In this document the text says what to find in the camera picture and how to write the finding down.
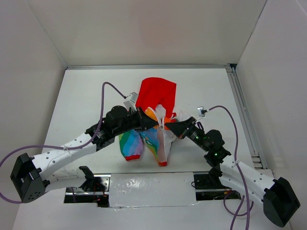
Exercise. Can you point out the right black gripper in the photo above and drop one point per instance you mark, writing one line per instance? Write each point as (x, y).
(179, 127)

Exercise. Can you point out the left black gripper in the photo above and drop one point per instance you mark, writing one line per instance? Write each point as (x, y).
(145, 122)

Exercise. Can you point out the rainbow red white jacket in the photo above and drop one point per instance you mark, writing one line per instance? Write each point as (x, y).
(156, 98)

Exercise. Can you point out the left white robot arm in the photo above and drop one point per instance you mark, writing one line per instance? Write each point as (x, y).
(34, 176)

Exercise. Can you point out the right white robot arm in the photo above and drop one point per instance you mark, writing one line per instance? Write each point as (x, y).
(276, 196)

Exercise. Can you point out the white taped cover board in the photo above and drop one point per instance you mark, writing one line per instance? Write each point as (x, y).
(152, 190)

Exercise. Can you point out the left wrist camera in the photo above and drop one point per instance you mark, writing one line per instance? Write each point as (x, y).
(130, 101)

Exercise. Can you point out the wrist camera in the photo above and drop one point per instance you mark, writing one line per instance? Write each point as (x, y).
(130, 101)
(201, 111)

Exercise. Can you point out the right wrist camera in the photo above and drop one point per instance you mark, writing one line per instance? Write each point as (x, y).
(201, 111)

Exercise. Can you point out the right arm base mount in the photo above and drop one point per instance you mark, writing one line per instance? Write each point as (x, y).
(207, 189)

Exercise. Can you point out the aluminium frame rail right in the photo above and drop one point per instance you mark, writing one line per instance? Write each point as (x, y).
(249, 130)

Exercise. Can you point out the aluminium frame rail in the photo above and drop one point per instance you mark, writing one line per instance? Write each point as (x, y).
(249, 130)
(180, 66)

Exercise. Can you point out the aluminium frame rail back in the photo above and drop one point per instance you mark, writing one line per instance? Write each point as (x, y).
(180, 66)

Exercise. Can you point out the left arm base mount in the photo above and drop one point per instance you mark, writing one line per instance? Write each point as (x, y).
(96, 192)

